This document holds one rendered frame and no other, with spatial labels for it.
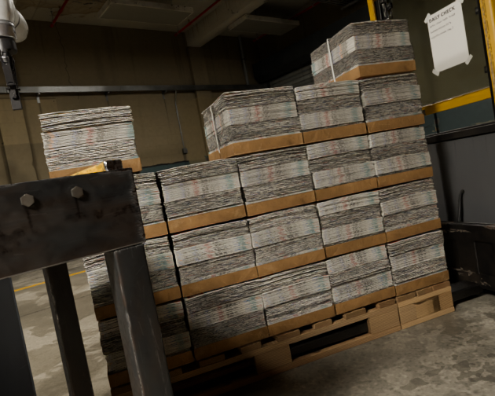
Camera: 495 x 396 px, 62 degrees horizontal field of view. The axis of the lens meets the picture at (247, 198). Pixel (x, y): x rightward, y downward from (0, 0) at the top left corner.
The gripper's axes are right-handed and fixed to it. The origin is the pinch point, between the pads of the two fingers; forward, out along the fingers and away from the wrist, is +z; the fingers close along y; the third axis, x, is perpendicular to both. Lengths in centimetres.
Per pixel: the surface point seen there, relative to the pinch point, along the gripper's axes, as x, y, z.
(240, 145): -73, -19, 30
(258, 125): -81, -19, 23
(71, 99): 4, 672, -160
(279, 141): -88, -19, 30
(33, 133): 75, 647, -102
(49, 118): -11.3, -19.6, 11.8
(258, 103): -83, -19, 15
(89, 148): -21.2, -19.3, 22.8
